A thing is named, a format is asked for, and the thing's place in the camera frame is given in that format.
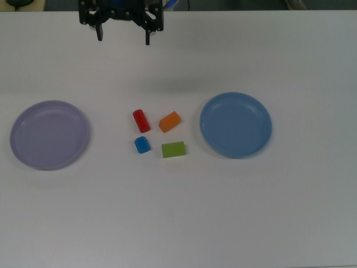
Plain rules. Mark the beige wooden desk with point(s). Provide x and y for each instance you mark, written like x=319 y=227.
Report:
x=39 y=5

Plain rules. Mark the blue plate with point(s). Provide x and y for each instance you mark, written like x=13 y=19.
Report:
x=235 y=125

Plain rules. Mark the red cylinder block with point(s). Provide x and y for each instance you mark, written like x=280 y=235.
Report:
x=141 y=120

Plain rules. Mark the black round device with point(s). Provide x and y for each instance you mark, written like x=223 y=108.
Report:
x=19 y=2

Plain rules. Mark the blue short block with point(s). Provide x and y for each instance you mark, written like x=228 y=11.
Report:
x=142 y=145

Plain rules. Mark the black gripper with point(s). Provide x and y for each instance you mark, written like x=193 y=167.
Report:
x=120 y=11

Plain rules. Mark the green rectangular block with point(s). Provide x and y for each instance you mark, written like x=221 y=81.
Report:
x=173 y=150

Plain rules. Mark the orange rectangular block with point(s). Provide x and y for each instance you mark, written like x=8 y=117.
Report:
x=169 y=122

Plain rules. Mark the purple plate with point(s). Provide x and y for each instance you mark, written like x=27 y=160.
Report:
x=50 y=135

